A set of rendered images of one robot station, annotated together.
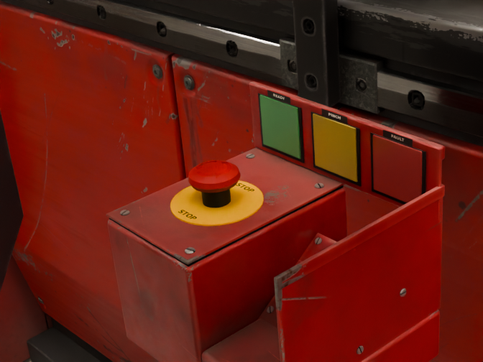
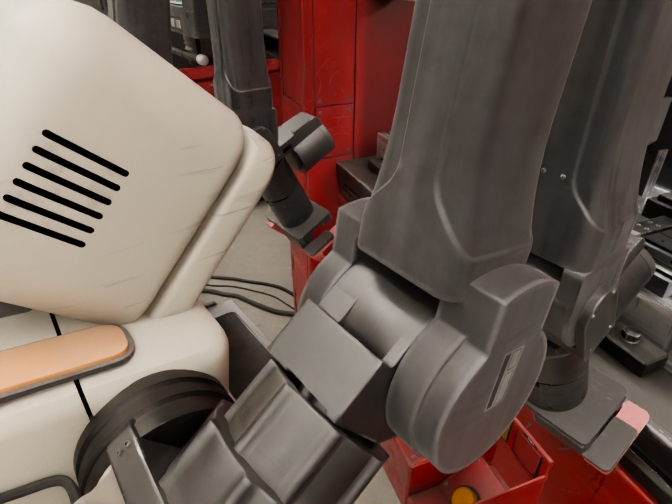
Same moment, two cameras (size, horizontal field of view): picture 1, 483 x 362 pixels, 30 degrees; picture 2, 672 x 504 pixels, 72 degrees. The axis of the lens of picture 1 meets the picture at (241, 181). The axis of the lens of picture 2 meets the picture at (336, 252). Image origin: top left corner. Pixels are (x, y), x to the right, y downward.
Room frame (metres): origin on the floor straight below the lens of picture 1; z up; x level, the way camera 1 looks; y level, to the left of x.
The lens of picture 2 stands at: (0.10, 0.02, 1.40)
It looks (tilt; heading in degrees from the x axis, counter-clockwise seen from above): 31 degrees down; 18
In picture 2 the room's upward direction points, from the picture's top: straight up
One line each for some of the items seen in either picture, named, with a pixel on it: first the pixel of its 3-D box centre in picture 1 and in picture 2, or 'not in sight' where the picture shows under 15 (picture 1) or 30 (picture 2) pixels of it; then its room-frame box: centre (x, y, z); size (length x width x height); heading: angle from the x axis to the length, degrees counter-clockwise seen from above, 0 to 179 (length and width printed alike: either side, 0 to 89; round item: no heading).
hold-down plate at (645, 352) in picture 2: not in sight; (576, 309); (0.84, -0.19, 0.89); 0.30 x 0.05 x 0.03; 40
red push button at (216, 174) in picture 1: (215, 188); not in sight; (0.61, 0.02, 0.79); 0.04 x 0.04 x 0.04
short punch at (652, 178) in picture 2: not in sight; (623, 169); (0.91, -0.20, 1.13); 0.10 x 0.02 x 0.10; 40
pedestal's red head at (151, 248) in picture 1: (269, 251); (452, 458); (0.58, -0.02, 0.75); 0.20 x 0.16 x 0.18; 38
